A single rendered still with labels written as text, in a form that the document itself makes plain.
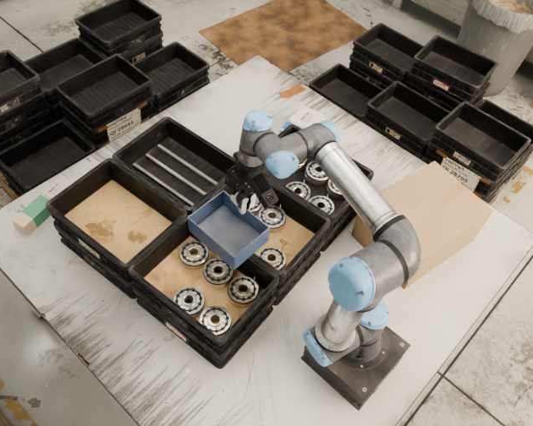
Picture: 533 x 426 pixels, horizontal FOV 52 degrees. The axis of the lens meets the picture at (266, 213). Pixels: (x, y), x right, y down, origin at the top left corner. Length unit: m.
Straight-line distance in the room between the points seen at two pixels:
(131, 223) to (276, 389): 0.77
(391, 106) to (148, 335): 1.99
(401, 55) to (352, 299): 2.61
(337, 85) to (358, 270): 2.39
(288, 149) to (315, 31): 3.05
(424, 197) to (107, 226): 1.17
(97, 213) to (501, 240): 1.58
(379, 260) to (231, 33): 3.25
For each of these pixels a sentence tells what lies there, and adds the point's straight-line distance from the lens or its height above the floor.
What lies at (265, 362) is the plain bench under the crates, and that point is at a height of 0.70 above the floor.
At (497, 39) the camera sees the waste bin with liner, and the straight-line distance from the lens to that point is 3.88.
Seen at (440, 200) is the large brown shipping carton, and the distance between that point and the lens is 2.13.
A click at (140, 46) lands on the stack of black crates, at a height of 0.47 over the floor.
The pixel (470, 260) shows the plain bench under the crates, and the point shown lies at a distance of 2.27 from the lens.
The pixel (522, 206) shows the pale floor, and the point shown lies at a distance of 3.58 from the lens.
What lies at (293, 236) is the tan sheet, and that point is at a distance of 1.97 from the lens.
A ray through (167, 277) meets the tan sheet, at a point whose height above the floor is 0.83.
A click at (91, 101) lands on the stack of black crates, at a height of 0.49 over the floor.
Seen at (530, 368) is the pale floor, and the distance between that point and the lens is 3.00.
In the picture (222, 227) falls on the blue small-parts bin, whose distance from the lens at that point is 1.69.
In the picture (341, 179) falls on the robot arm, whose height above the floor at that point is 1.43.
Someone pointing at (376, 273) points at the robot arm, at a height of 1.44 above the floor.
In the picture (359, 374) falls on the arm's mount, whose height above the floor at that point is 0.80.
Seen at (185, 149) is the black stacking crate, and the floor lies 0.83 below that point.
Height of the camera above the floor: 2.44
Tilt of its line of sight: 53 degrees down
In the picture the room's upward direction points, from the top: 7 degrees clockwise
